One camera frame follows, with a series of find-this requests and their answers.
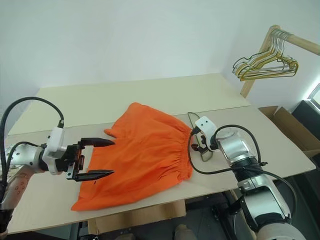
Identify orange shorts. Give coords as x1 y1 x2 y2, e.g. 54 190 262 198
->
71 101 195 213

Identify thin wire hanger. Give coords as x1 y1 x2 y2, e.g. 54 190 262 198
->
187 111 215 163

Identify open cardboard box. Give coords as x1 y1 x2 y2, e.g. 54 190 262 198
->
258 105 320 159

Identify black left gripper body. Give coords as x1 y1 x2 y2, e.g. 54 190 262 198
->
57 141 86 180

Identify black box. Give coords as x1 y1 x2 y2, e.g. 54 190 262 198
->
291 99 320 141

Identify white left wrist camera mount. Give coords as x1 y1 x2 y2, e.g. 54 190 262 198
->
41 126 69 176

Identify wooden floor rail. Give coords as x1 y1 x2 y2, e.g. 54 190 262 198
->
229 189 245 202

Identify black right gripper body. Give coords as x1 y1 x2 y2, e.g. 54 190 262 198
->
202 135 216 154

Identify wooden clothes rack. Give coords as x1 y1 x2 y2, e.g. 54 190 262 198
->
239 24 320 99

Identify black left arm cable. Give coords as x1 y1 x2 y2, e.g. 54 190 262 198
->
0 96 65 201

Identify dark wire hanger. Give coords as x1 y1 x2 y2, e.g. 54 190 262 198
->
232 29 293 76

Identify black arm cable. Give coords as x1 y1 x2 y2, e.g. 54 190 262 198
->
0 96 65 201
187 124 300 218

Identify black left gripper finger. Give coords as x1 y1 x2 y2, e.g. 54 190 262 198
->
73 170 116 182
78 137 117 151

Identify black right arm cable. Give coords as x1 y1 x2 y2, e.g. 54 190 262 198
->
187 124 300 218

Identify cardboard sheet under table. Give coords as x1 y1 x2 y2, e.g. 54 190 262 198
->
88 199 187 236

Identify gold wire hanger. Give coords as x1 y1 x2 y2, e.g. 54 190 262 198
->
234 29 300 82

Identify silver wire hanger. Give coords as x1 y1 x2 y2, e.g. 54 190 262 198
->
239 29 297 76

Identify grey rounded shape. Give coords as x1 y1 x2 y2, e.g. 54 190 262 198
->
175 223 198 240

